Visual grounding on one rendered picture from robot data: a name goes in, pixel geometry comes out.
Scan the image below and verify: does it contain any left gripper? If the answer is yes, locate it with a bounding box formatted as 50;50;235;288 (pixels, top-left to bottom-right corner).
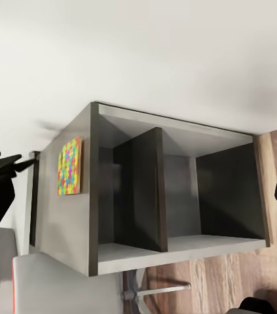
0;151;37;179

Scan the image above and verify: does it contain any jigsaw puzzle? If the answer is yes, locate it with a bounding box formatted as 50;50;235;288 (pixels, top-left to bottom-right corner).
58;137;82;195

